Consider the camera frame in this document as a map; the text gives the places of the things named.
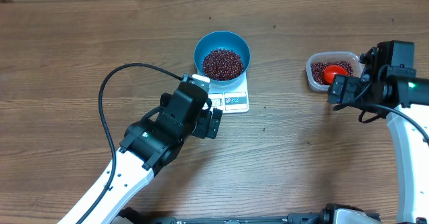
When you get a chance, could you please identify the red measuring scoop blue handle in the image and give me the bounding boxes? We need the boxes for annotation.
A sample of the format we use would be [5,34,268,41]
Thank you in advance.
[323,65,348,85]

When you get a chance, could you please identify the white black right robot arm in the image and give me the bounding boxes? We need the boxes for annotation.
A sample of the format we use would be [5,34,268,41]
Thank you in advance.
[327,40,428,223]

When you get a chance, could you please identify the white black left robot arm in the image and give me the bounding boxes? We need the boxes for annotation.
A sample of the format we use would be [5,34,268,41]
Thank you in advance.
[61,78,222,223]

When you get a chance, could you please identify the white digital kitchen scale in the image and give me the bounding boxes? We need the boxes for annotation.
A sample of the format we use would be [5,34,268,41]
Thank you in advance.
[208,72,249,114]

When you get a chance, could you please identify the red beans in bowl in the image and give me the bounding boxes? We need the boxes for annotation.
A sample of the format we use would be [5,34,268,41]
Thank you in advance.
[202,48,244,81]

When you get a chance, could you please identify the clear plastic food container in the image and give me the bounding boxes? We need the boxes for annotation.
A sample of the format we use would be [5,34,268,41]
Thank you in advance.
[306,51,363,92]

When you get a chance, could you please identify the red adzuki beans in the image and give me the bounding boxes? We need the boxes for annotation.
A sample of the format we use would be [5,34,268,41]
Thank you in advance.
[310,61,353,85]

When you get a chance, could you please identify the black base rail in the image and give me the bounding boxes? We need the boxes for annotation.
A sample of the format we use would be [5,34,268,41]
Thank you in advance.
[111,206,334,224]

